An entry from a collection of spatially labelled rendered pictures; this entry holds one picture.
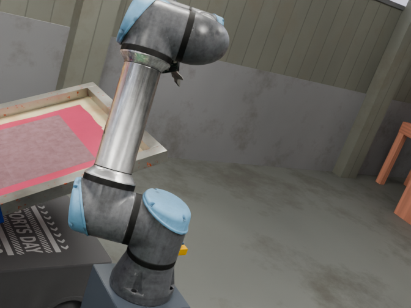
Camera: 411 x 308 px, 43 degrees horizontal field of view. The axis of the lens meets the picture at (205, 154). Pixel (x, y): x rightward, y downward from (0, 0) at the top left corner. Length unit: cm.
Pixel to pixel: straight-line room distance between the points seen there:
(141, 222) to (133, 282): 15
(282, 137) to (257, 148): 36
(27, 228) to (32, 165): 30
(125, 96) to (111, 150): 12
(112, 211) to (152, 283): 19
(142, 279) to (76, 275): 59
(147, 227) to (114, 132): 21
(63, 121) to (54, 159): 24
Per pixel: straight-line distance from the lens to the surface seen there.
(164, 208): 113
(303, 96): 618
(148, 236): 114
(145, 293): 120
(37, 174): 158
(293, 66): 593
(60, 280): 174
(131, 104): 114
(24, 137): 178
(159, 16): 116
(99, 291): 127
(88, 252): 180
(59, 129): 179
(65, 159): 162
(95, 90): 195
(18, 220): 189
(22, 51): 458
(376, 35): 666
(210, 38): 117
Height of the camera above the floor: 192
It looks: 19 degrees down
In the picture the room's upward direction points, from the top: 19 degrees clockwise
